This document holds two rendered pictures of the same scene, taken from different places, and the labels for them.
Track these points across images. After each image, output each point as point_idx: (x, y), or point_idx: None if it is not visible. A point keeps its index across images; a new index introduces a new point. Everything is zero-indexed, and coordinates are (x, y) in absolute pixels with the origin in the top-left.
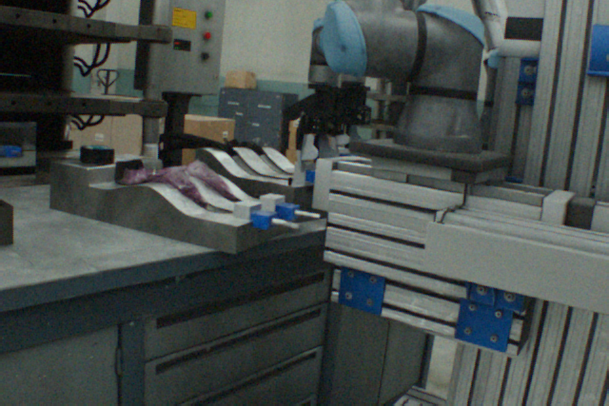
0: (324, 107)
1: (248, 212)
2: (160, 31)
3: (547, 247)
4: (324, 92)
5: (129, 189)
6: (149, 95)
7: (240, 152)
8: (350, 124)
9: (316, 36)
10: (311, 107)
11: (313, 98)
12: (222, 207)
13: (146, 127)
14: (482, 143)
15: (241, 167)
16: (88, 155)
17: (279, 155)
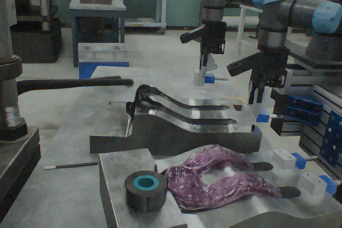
0: (278, 65)
1: (325, 187)
2: None
3: None
4: (277, 53)
5: (246, 222)
6: (3, 54)
7: (160, 102)
8: (216, 54)
9: (292, 10)
10: (262, 66)
11: (266, 58)
12: (276, 185)
13: (5, 90)
14: (338, 64)
15: (179, 119)
16: (156, 202)
17: (165, 89)
